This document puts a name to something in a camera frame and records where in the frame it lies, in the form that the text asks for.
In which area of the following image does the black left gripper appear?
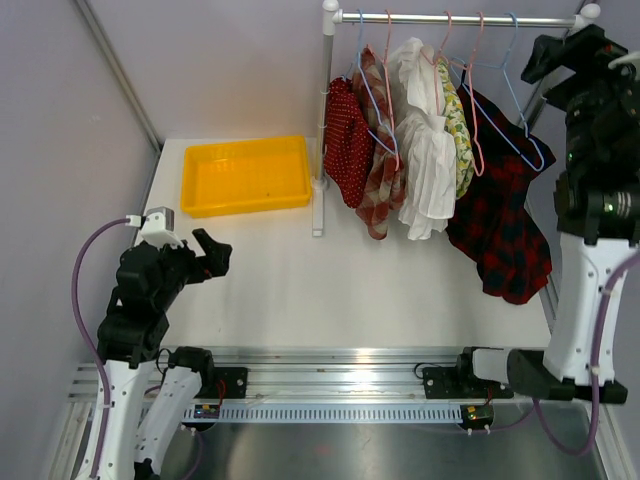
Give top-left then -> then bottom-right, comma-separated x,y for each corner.
154,227 -> 232,309

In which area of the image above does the lemon print skirt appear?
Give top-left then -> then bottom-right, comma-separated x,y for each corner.
439,59 -> 475,199

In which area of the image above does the dark red plaid skirt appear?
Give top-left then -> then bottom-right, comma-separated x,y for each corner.
446,85 -> 556,305

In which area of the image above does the pink wire hanger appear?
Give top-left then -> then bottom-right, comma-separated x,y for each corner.
449,12 -> 487,177

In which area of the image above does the blue wire hanger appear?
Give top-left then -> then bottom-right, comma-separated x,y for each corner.
471,12 -> 546,173

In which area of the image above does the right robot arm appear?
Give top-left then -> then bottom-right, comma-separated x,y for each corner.
453,24 -> 639,404

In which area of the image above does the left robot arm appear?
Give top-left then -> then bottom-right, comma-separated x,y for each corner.
77,229 -> 232,479

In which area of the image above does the red polka dot skirt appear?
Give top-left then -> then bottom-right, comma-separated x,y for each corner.
324,78 -> 373,209

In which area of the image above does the beige red plaid skirt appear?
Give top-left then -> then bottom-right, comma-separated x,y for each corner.
352,47 -> 406,240

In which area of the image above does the white pleated skirt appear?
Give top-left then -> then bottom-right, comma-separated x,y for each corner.
390,37 -> 456,241

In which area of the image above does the yellow plastic tray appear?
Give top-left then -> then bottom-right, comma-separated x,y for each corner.
180,136 -> 312,218

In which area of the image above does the white clothes rack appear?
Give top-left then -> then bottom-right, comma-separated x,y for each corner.
310,0 -> 601,238

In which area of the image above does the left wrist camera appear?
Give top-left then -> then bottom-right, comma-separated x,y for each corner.
126,206 -> 183,250

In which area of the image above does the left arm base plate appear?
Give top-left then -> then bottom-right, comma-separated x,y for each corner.
196,367 -> 249,400

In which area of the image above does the aluminium mounting rail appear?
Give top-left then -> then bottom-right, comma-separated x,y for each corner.
67,344 -> 614,406

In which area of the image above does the white slotted cable duct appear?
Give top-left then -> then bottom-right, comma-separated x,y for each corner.
183,403 -> 462,424

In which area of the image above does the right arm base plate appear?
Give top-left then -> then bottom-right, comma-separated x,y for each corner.
422,367 -> 514,400

